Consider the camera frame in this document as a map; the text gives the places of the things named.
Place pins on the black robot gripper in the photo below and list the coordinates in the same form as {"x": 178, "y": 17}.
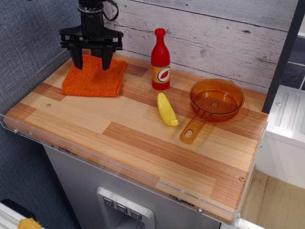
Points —
{"x": 92, "y": 34}

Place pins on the orange knitted cloth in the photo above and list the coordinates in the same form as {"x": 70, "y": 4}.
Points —
{"x": 92, "y": 80}

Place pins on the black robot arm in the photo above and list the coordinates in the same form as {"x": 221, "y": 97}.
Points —
{"x": 91, "y": 2}

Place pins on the red toy sauce bottle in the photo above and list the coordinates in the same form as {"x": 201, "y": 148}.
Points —
{"x": 160, "y": 61}

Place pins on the yellow toy banana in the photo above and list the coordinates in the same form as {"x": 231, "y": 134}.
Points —
{"x": 166, "y": 111}

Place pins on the orange transparent toy pan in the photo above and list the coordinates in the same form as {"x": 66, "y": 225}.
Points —
{"x": 213, "y": 100}

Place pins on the clear acrylic table guard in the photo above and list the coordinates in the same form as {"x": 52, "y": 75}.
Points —
{"x": 126, "y": 135}

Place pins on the silver toy fridge cabinet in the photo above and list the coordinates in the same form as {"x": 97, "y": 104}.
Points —
{"x": 102, "y": 198}

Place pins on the yellow object bottom corner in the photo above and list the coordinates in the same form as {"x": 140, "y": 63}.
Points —
{"x": 29, "y": 224}

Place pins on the white toy sink unit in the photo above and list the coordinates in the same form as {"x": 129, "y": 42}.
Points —
{"x": 281, "y": 153}

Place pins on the black vertical post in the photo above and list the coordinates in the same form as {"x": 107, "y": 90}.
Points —
{"x": 285, "y": 54}

